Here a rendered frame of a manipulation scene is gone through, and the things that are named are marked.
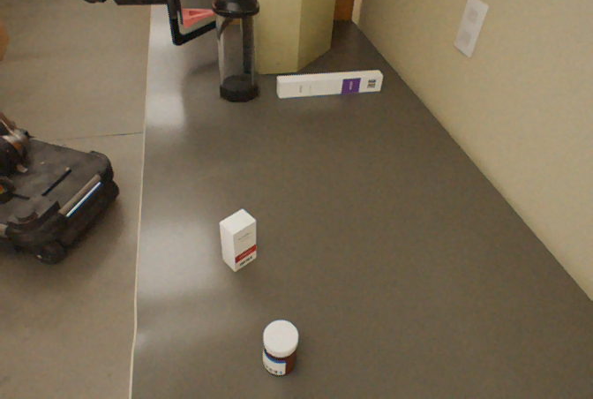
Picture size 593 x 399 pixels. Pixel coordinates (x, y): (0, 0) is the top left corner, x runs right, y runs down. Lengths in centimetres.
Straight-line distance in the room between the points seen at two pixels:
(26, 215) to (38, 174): 33
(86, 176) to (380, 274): 159
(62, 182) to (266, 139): 129
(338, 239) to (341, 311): 14
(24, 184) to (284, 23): 137
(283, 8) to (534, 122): 64
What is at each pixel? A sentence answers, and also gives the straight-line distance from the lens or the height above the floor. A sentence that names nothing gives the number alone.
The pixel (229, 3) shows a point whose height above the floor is 118.
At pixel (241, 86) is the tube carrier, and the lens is 108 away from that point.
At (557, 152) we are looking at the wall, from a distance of 88.
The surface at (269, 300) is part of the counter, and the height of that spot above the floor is 94.
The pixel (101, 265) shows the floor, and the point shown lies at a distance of 202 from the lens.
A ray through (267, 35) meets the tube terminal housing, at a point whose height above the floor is 105.
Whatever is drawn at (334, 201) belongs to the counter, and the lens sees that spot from 82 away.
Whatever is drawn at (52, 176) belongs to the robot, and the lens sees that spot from 211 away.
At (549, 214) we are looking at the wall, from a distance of 92.
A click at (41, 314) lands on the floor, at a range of 196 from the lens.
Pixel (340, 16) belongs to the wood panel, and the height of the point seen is 95.
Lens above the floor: 150
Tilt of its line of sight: 41 degrees down
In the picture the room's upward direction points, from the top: 4 degrees clockwise
